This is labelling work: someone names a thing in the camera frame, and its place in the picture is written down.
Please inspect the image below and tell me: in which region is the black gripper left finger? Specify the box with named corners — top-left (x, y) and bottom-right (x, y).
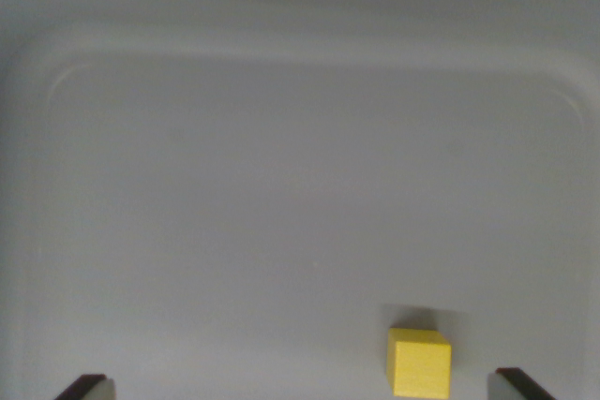
top-left (53, 373), bottom-right (116, 400)

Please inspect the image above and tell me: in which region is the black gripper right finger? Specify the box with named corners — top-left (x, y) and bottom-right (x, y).
top-left (487, 366), bottom-right (559, 400)

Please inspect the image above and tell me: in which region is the yellow wooden cube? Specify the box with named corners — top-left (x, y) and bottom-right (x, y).
top-left (385, 327), bottom-right (453, 399)

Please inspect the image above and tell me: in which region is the grey plastic bin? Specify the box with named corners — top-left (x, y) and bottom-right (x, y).
top-left (0, 0), bottom-right (600, 400)

